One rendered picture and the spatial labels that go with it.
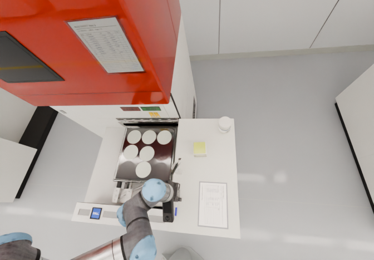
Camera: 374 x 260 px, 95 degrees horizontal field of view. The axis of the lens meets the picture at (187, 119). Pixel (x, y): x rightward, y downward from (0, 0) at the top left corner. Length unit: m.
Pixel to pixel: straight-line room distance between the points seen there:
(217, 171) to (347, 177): 1.59
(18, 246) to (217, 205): 0.75
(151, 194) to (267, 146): 1.67
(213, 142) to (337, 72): 2.24
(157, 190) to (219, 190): 0.43
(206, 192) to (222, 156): 0.22
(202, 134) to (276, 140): 1.27
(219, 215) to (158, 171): 0.43
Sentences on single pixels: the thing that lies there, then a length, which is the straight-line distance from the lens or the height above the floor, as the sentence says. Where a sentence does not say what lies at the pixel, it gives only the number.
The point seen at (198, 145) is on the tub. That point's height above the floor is 1.03.
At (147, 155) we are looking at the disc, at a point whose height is 0.90.
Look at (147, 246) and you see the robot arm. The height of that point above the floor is 1.39.
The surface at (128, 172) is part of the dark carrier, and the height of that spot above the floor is 0.90.
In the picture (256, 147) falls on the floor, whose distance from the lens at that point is 2.10.
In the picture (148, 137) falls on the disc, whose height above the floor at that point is 0.90.
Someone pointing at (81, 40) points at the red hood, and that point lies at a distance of 0.69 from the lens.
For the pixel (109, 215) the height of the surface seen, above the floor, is 0.96.
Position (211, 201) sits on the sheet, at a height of 0.97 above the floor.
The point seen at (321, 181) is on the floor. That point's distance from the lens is 2.23.
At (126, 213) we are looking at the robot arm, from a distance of 0.70.
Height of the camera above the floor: 1.95
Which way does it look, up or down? 62 degrees down
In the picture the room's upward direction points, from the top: 18 degrees counter-clockwise
